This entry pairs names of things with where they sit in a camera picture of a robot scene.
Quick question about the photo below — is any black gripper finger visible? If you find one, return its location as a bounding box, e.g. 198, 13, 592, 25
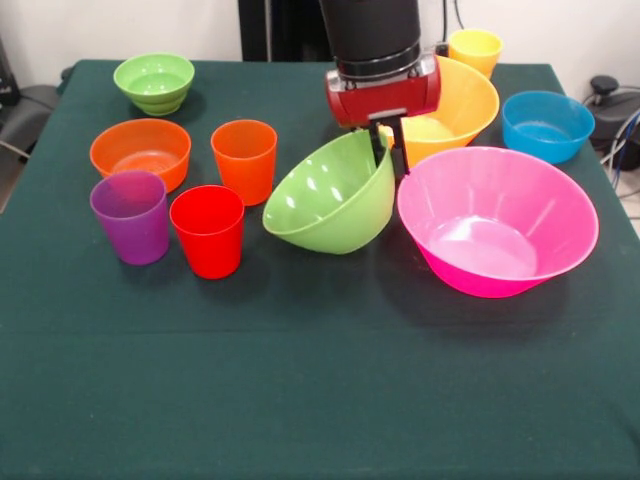
368, 120, 389, 172
390, 119, 412, 176

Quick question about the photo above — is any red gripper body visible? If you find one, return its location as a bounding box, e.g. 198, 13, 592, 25
325, 55, 444, 129

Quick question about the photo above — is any large green bowl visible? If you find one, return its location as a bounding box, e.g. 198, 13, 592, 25
262, 130, 396, 256

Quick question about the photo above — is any large orange bowl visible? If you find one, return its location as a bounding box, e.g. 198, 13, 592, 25
377, 54, 501, 171

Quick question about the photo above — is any yellow cup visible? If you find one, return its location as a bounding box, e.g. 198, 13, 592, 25
447, 28, 504, 81

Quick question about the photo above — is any orange cup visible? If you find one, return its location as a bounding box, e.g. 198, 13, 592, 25
210, 119, 279, 207

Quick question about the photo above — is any large pink bowl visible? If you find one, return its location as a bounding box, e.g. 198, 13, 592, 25
396, 146, 600, 300

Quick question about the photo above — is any small blue bowl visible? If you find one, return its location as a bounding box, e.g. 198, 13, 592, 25
501, 89, 596, 165

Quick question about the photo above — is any red cup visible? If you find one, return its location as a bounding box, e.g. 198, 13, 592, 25
169, 184, 246, 280

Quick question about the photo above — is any small green bowl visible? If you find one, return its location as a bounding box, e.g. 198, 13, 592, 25
112, 52, 196, 117

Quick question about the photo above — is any small orange bowl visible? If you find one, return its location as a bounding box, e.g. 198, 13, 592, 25
89, 118, 193, 194

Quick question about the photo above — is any dark green tablecloth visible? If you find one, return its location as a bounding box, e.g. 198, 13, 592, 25
0, 59, 640, 480

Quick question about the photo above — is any purple cup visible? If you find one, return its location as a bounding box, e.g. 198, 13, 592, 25
89, 169, 170, 266

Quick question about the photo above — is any black wall cable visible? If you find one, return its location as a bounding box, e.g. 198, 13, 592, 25
451, 0, 474, 32

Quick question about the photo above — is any tangle of cables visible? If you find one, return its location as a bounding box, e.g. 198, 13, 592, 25
598, 107, 640, 189

